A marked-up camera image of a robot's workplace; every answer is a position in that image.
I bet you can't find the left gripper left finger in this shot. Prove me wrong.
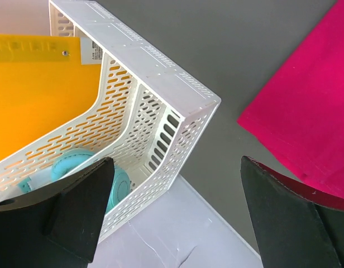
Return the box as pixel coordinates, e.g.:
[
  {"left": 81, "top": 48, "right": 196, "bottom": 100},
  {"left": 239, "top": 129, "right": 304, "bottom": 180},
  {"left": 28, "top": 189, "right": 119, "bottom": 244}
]
[{"left": 0, "top": 157, "right": 114, "bottom": 267}]

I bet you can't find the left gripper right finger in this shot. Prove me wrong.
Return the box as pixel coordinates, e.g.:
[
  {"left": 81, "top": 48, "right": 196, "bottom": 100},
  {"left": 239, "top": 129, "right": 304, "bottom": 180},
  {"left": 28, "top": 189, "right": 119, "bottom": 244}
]
[{"left": 240, "top": 156, "right": 344, "bottom": 267}]

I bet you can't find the red t shirt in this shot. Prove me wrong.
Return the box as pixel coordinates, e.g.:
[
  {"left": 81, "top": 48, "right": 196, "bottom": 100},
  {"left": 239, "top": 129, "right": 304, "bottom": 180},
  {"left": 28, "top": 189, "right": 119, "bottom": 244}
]
[{"left": 237, "top": 1, "right": 344, "bottom": 198}]

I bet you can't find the teal object in organizer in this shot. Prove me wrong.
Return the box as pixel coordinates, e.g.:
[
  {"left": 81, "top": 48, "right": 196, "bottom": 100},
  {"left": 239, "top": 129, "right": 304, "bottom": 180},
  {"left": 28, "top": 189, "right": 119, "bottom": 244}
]
[{"left": 17, "top": 148, "right": 132, "bottom": 210}]

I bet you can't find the white file organizer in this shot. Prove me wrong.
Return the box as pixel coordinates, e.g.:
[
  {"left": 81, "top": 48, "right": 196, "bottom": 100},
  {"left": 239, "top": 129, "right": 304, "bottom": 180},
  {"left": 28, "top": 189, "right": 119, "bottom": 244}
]
[{"left": 0, "top": 1, "right": 221, "bottom": 240}]

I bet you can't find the orange plastic folder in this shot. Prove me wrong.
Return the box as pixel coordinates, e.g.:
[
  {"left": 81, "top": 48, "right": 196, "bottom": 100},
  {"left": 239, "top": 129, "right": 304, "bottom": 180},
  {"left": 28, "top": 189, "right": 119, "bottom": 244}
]
[{"left": 0, "top": 34, "right": 102, "bottom": 161}]

